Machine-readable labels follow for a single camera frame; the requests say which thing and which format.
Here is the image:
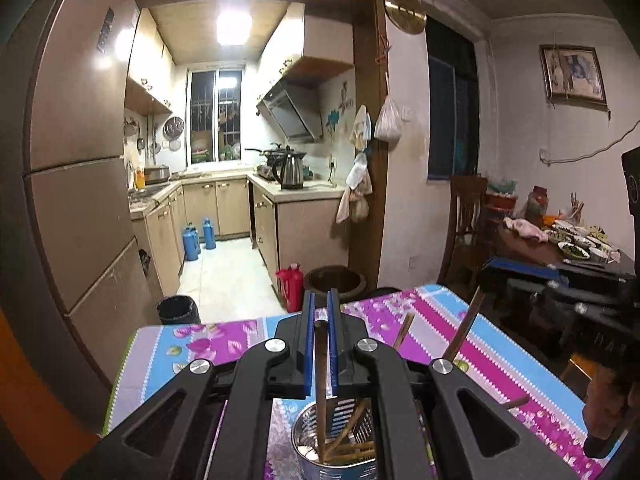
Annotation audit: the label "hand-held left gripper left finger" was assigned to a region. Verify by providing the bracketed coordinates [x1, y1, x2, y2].
[64, 291, 317, 480]

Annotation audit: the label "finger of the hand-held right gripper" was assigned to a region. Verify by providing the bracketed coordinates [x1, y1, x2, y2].
[474, 269, 553, 308]
[487, 257, 624, 287]

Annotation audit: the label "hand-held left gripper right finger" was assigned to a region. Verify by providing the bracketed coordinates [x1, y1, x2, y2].
[327, 289, 577, 480]

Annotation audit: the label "long brown chopstick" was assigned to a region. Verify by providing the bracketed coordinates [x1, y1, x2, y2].
[313, 321, 329, 465]
[443, 286, 487, 364]

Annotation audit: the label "perforated metal chopstick holder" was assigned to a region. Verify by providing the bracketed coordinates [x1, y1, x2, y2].
[291, 396, 379, 480]

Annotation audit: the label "person's right hand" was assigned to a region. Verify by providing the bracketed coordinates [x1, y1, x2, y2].
[586, 365, 637, 442]

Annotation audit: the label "wooden dining table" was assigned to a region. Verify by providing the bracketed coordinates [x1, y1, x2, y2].
[494, 219, 637, 283]

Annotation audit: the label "pink cloth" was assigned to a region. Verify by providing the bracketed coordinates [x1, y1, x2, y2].
[502, 217, 550, 242]

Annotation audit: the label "plastic food jar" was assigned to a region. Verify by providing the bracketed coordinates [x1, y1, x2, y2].
[524, 185, 549, 226]

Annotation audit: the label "red thermos flask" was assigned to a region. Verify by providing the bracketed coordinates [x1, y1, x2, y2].
[275, 263, 305, 314]

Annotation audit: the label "brown clay jar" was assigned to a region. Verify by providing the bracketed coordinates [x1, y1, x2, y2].
[303, 265, 367, 307]

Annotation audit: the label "floral striped tablecloth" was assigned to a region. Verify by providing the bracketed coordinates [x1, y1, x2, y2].
[101, 284, 607, 480]

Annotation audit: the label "wooden chair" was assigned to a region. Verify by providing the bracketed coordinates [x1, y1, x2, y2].
[439, 175, 489, 292]

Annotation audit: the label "black trash bin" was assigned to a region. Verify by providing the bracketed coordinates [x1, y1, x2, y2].
[157, 295, 201, 326]

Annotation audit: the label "beige kitchen base cabinets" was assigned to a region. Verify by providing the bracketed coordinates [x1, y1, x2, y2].
[129, 177, 348, 301]

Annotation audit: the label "hanging kitchen towels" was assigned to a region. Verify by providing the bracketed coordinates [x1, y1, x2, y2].
[335, 104, 374, 225]

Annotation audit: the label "steel electric kettle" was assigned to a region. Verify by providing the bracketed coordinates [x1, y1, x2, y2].
[272, 151, 307, 191]

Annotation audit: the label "dark room window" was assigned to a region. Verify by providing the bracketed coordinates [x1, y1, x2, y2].
[425, 16, 479, 182]

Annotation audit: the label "hanging white plastic bag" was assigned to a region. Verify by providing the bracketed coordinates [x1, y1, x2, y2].
[373, 94, 404, 143]

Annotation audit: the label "black wok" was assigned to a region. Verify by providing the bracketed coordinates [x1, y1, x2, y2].
[243, 143, 297, 159]

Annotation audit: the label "steel range hood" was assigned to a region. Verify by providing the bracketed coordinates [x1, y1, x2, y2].
[256, 80, 324, 144]

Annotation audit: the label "kitchen window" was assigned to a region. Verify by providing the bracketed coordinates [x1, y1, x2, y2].
[185, 66, 246, 164]

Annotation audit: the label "hanging round strainer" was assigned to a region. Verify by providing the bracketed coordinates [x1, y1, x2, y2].
[164, 116, 185, 151]

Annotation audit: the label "orange wooden cabinet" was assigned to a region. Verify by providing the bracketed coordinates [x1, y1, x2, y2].
[0, 305, 103, 480]

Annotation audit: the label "silver refrigerator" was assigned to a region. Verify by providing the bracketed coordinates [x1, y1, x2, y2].
[19, 0, 162, 378]

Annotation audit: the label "ceiling light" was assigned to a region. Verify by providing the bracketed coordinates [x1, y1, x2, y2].
[215, 9, 253, 47]

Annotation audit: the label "wall cable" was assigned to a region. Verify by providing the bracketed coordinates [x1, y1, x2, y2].
[541, 119, 640, 167]

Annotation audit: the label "framed wall picture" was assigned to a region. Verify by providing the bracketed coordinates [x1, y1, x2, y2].
[538, 44, 608, 107]

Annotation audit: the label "blue flower wall sticker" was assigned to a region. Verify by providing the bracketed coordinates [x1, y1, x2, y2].
[325, 81, 352, 142]

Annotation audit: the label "round golden wall plate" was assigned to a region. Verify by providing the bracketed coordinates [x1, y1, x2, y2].
[384, 0, 427, 36]

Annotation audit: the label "wooden wall cabinet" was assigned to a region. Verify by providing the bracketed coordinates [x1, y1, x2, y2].
[257, 2, 356, 92]

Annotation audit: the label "beige kitchen wall cabinets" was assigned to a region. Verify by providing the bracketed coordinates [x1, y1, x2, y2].
[124, 9, 174, 116]

